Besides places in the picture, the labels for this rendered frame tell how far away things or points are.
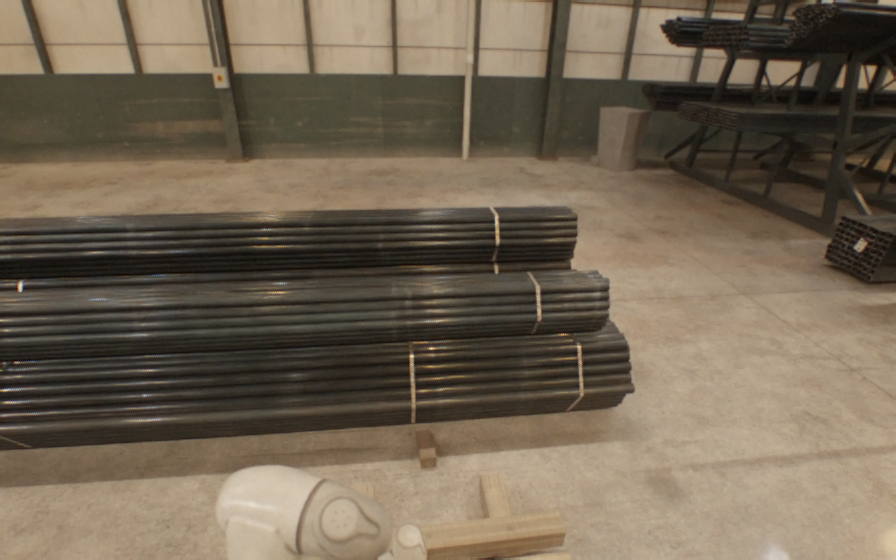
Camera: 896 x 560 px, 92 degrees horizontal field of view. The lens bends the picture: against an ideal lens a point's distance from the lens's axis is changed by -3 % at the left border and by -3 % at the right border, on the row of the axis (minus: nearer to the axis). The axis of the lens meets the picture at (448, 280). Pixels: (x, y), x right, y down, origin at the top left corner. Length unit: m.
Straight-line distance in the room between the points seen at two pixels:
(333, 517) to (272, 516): 0.12
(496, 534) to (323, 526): 1.25
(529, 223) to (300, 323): 1.40
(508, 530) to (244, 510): 1.30
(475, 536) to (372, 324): 1.04
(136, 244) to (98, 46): 7.72
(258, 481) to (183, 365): 1.66
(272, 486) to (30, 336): 2.05
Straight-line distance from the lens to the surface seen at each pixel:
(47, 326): 2.79
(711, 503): 2.69
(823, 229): 7.25
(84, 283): 3.20
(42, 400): 2.91
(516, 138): 9.51
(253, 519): 0.96
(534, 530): 2.07
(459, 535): 2.02
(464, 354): 2.37
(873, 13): 6.57
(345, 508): 0.86
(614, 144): 8.91
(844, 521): 2.98
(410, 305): 2.26
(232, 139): 9.40
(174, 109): 9.86
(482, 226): 2.64
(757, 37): 7.22
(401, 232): 2.60
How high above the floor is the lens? 1.89
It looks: 27 degrees down
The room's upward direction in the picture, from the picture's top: 1 degrees clockwise
